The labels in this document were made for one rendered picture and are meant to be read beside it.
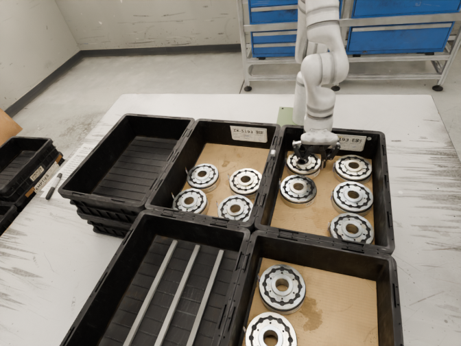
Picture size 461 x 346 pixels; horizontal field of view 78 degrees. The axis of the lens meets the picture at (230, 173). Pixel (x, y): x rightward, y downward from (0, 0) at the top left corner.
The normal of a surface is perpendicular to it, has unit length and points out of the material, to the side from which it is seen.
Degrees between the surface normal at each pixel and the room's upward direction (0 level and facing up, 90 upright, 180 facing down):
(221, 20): 90
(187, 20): 90
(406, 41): 90
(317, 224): 0
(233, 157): 0
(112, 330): 0
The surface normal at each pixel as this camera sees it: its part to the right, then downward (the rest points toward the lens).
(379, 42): -0.22, 0.72
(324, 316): -0.13, -0.69
